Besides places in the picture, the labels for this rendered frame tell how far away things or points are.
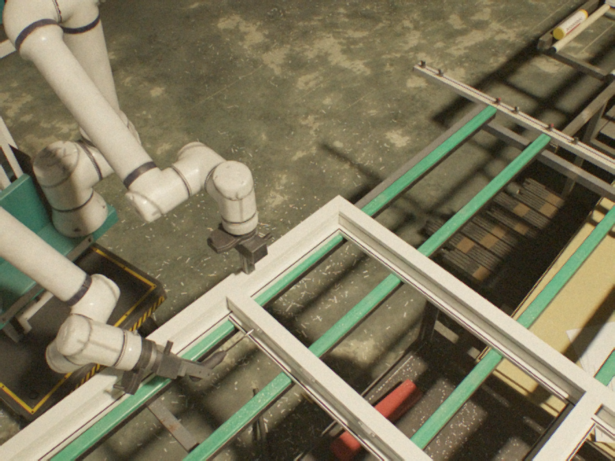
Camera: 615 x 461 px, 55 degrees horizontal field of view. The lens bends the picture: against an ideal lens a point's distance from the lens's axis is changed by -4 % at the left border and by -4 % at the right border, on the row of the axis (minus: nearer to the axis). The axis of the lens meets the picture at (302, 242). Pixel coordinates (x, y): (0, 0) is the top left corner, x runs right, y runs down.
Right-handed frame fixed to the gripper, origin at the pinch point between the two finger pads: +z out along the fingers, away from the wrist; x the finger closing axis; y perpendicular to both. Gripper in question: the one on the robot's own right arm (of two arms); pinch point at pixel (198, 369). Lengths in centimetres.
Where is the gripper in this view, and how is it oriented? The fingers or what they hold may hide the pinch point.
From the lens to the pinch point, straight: 149.7
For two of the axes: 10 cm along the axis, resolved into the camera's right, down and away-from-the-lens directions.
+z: 7.7, 3.3, 5.5
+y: 3.3, -9.4, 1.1
